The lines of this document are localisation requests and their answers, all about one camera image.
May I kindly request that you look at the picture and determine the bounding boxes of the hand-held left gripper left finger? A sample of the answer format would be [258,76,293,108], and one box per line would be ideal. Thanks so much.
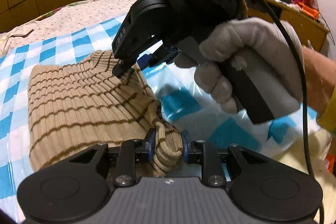
[69,129,156,187]

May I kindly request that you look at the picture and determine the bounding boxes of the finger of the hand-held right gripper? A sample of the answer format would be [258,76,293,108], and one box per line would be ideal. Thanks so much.
[139,46,179,70]
[112,55,138,78]

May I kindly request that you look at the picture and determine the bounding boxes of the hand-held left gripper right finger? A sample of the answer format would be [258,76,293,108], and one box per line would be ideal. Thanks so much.
[181,130,263,187]

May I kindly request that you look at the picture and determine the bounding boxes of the tan brown-striped ribbed sweater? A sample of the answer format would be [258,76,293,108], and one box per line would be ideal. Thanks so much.
[28,49,184,178]

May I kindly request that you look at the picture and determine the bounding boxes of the person's right forearm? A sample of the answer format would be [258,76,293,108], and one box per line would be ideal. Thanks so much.
[302,45,336,133]

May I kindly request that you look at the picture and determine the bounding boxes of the person's right hand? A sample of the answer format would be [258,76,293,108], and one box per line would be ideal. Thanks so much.
[174,17,305,114]

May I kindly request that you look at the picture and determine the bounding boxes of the blue white checkered plastic sheet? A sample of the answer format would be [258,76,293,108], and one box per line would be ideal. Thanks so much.
[0,13,323,222]

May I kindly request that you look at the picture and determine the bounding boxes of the wooden nightstand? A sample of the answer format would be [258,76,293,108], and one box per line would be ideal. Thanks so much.
[243,0,330,52]

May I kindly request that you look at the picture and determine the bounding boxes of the orange toy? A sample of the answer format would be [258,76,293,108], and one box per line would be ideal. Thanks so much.
[298,2,320,19]

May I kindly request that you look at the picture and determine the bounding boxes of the cream blanket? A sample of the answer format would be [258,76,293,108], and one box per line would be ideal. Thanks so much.
[302,109,336,224]

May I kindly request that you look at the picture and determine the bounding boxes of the black cable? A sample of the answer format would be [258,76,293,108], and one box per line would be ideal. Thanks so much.
[130,0,326,224]

